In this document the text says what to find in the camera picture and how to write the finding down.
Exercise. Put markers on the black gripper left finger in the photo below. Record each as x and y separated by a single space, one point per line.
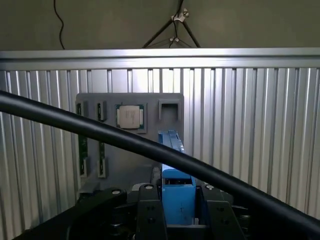
147 212

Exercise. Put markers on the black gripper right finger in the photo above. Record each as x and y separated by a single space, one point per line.
220 220

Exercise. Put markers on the grey parts rack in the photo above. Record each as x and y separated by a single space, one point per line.
125 162

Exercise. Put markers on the green RAM stick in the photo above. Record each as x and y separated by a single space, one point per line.
101 153
82 147

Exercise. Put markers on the silver CPU chip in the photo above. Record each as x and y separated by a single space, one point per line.
129 116

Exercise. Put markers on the black tripod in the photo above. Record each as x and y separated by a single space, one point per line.
186 26

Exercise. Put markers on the aluminium table frame rail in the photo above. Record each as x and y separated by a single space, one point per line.
160 58

